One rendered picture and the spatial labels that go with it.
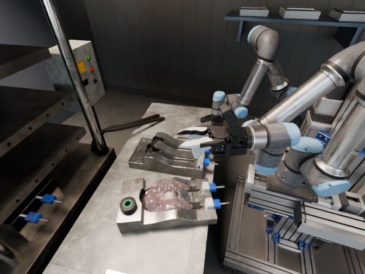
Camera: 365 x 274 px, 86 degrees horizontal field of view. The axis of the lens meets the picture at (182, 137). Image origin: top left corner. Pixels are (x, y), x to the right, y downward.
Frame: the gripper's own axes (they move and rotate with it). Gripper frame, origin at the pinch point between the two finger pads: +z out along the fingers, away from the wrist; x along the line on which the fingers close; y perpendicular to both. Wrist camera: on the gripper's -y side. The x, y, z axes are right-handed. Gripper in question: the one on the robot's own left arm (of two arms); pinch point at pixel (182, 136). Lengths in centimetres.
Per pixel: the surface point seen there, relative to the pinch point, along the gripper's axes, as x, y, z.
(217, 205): 19, 57, -20
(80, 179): 54, 60, 62
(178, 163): 50, 51, -2
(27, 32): 242, -16, 161
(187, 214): 16, 57, -3
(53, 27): 64, -27, 53
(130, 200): 22, 48, 25
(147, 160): 53, 49, 18
